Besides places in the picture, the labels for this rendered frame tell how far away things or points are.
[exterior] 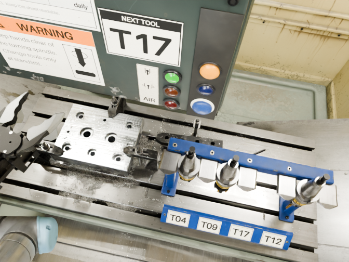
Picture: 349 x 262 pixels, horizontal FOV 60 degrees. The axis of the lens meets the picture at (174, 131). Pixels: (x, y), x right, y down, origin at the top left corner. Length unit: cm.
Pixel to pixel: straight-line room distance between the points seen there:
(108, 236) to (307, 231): 74
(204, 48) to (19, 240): 50
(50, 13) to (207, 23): 19
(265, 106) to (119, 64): 145
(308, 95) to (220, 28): 165
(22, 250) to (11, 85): 125
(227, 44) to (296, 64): 152
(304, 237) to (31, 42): 105
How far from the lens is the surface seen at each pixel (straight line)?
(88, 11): 38
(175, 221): 110
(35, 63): 51
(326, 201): 92
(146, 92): 46
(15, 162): 70
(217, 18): 34
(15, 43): 49
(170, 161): 85
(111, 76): 46
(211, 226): 110
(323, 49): 181
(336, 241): 137
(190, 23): 35
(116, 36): 39
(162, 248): 124
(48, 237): 71
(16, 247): 67
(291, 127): 159
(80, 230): 132
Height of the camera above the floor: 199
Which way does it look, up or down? 60 degrees down
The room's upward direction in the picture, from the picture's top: 5 degrees clockwise
